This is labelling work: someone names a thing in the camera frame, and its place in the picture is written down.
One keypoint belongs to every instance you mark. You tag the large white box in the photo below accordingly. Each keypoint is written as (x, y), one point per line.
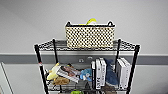
(124, 74)

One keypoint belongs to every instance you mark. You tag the green yellow toy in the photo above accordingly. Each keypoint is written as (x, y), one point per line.
(75, 92)

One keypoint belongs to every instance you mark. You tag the flat printed picture box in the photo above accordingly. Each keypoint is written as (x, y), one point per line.
(69, 73)

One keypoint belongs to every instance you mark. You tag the small blue toy pack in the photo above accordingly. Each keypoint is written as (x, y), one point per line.
(87, 75)

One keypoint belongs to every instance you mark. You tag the blue bag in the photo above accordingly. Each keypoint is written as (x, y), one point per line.
(111, 75)

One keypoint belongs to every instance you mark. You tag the tall white box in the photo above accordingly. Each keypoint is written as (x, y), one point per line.
(101, 71)

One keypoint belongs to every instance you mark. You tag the yellow white bird plush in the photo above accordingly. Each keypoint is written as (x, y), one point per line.
(92, 21)

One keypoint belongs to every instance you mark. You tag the black pointed bag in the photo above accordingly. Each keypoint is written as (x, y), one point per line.
(88, 89)

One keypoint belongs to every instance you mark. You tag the white wall socket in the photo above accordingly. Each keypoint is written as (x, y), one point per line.
(90, 58)
(81, 60)

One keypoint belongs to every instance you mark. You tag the pale spotted woven basket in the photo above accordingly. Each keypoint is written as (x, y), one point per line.
(90, 36)

